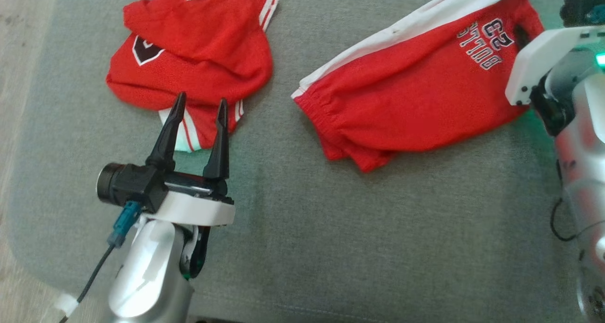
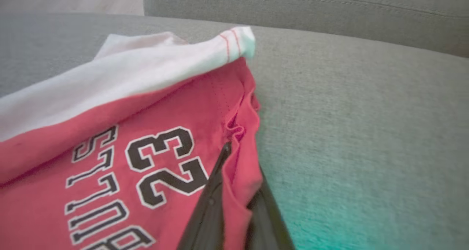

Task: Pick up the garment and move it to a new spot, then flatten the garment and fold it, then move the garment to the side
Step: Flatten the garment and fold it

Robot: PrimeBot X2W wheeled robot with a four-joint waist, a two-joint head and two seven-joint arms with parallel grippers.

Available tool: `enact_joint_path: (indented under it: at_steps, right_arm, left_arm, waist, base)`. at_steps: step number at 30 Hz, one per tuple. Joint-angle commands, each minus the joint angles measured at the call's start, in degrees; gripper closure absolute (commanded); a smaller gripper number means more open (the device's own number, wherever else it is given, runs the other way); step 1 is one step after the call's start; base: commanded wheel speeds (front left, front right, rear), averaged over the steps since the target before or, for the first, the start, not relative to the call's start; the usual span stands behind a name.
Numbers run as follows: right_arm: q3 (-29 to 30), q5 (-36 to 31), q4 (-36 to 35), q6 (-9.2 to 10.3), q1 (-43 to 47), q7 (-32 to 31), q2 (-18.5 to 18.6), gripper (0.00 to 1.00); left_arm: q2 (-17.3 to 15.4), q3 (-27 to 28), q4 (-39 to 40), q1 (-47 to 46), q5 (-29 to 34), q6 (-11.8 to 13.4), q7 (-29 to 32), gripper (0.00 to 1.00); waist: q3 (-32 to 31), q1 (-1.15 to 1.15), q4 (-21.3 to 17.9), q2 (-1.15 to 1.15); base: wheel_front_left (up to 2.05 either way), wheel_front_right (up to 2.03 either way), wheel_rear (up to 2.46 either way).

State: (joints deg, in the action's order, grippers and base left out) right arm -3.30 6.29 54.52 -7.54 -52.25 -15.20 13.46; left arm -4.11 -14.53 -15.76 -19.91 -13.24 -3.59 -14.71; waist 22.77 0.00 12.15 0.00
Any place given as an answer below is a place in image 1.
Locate thin black arm cable loop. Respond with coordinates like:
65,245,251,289
550,198,584,242

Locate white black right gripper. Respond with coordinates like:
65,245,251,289
505,25,605,106

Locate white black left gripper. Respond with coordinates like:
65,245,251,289
146,92,235,226

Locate grey fabric sofa seat cushion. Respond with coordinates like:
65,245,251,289
7,0,605,323

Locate red white basketball jersey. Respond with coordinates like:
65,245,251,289
105,0,280,152

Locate left teal plug camera cable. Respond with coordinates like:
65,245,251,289
56,201,142,323

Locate red basketball shorts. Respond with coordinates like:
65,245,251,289
291,0,545,173

